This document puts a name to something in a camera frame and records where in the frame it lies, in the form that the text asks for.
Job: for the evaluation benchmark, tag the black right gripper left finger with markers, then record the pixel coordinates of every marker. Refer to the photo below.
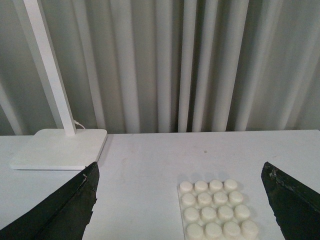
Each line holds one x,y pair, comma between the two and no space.
63,215

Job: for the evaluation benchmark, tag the grey pleated curtain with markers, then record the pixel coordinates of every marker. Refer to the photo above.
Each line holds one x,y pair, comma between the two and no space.
160,66

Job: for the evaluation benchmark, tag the white desk lamp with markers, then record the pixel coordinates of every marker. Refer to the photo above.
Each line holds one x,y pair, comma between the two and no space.
53,149

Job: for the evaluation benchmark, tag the white studded base plate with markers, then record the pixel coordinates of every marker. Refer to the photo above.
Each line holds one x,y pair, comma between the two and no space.
215,210

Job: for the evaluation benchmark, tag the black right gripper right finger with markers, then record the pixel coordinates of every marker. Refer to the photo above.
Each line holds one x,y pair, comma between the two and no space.
296,206

